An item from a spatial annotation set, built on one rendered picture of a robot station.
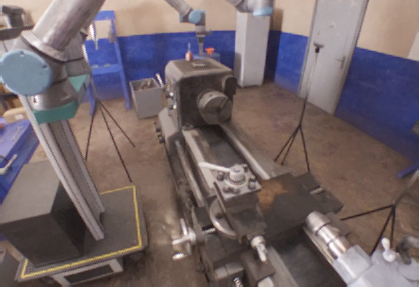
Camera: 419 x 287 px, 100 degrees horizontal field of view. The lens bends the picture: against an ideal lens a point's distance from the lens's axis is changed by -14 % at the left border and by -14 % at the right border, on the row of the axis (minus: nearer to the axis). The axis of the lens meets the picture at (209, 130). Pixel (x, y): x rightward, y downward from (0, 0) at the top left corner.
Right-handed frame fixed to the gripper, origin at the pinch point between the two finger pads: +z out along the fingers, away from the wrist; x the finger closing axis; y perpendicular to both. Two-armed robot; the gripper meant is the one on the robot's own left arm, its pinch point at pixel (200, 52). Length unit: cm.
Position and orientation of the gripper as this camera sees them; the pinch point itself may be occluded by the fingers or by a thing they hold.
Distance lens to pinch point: 183.9
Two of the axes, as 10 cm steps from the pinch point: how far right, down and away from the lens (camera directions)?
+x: 1.0, 5.2, -8.5
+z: 0.0, 8.5, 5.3
